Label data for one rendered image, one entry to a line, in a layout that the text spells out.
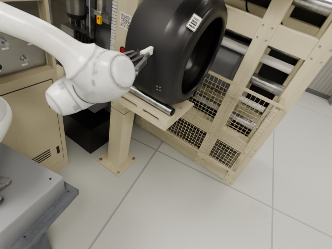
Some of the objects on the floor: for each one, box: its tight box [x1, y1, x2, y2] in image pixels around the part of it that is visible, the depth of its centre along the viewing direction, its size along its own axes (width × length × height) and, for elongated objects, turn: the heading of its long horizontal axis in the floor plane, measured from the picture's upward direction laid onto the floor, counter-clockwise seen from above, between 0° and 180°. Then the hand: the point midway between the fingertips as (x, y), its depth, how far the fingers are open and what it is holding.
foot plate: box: [96, 151, 138, 177], centre depth 192 cm, size 27×27×2 cm
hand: (146, 53), depth 82 cm, fingers closed
